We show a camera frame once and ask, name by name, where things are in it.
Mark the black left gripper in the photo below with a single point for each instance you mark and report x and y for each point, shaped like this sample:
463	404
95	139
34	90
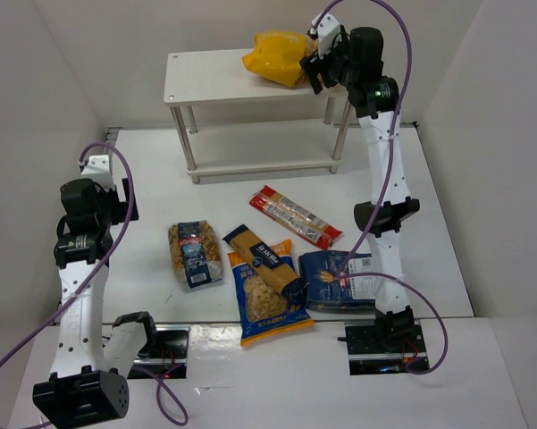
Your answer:
126	204

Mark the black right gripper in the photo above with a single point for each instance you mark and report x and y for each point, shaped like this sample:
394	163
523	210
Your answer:
321	65

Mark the yellow macaroni pasta bag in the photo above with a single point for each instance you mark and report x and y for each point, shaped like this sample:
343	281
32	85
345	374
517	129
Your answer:
277	54

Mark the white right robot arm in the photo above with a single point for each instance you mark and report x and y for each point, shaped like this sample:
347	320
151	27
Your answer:
354	61

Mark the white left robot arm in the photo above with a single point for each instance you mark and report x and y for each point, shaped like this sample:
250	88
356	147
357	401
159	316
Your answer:
87	384

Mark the Agnesi fusilli pasta bag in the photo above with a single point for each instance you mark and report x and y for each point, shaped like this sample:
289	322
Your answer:
195	254

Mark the white two-tier shelf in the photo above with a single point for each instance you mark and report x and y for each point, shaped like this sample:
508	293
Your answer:
219	78

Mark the red spaghetti pasta packet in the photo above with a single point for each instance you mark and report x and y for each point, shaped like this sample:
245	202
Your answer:
295	218

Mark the blue orange shell pasta bag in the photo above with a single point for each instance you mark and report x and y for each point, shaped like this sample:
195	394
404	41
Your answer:
263	311

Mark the dark blue pasta box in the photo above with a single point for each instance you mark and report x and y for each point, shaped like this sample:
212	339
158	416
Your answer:
329	289

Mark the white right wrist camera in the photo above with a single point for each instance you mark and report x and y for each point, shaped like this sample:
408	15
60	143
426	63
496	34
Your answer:
326	31

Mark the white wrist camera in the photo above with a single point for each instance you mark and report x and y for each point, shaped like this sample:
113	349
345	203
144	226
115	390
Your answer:
100	170
326	31

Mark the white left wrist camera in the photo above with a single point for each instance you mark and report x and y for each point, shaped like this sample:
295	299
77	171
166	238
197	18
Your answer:
100	170

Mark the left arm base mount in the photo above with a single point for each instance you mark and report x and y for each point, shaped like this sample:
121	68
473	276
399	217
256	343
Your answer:
170	353

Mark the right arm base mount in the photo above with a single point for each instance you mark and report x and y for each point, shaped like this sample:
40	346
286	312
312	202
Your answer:
367	355

